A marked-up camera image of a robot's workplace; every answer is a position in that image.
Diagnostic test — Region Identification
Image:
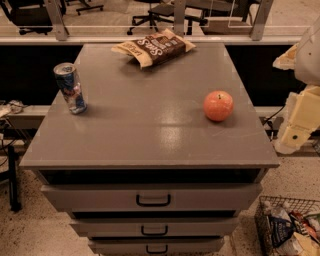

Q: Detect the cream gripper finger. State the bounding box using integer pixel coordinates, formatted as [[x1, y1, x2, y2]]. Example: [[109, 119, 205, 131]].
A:
[[272, 44, 298, 70], [274, 85, 320, 154]]

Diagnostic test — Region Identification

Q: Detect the red apple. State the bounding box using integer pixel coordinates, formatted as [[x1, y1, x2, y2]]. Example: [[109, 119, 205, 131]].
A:
[[203, 91, 234, 122]]

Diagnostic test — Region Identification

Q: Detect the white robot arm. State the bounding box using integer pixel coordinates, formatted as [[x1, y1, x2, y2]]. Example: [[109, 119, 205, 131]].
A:
[[273, 17, 320, 154]]

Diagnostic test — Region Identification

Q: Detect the red snack bag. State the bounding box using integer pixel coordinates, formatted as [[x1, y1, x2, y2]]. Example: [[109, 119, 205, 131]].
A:
[[289, 211, 318, 242]]

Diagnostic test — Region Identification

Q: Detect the dark blue snack bag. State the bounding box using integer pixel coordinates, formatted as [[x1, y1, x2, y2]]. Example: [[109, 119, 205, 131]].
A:
[[269, 216, 294, 248]]

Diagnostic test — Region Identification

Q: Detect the brown chip bag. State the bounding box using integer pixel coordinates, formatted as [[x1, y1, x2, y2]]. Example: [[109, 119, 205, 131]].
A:
[[111, 29, 195, 68]]

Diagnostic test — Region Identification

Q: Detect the top grey drawer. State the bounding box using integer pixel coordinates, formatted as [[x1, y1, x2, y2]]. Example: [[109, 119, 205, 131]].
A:
[[41, 183, 262, 212]]

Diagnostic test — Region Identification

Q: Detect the grey drawer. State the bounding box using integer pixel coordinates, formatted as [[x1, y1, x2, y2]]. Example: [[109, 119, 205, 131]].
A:
[[41, 183, 262, 212], [70, 218, 238, 238], [88, 237, 224, 256]]

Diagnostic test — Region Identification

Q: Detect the black office chair centre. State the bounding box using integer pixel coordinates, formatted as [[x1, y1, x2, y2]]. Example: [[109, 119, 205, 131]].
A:
[[127, 0, 208, 36]]

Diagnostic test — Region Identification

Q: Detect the black office chair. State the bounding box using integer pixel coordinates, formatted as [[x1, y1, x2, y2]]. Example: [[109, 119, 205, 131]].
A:
[[127, 0, 208, 36], [0, 0, 53, 35]]

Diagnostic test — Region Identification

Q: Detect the grey drawer cabinet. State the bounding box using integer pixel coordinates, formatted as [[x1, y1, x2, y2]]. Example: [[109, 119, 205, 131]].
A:
[[19, 42, 281, 256]]

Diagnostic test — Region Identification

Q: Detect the middle grey drawer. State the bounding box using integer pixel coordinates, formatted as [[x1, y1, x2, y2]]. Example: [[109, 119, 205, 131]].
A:
[[70, 218, 238, 238]]

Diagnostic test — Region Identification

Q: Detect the bottom grey drawer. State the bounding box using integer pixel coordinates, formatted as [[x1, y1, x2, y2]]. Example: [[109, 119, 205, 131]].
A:
[[88, 237, 224, 256]]

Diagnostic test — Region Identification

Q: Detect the blue energy drink can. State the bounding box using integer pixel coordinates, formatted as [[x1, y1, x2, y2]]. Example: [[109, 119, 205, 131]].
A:
[[53, 62, 87, 115]]

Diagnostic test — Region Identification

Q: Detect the black office chair left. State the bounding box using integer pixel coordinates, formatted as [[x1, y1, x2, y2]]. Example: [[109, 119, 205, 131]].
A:
[[0, 0, 53, 35]]

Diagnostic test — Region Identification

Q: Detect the black stand leg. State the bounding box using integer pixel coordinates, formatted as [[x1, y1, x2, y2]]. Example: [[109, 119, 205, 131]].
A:
[[8, 146, 21, 212]]

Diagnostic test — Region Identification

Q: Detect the black cable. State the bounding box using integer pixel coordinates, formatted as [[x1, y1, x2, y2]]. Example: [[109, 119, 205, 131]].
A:
[[261, 105, 286, 141]]

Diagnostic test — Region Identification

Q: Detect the wire basket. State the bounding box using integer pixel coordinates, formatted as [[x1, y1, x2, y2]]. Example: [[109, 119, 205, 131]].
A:
[[255, 196, 320, 256]]

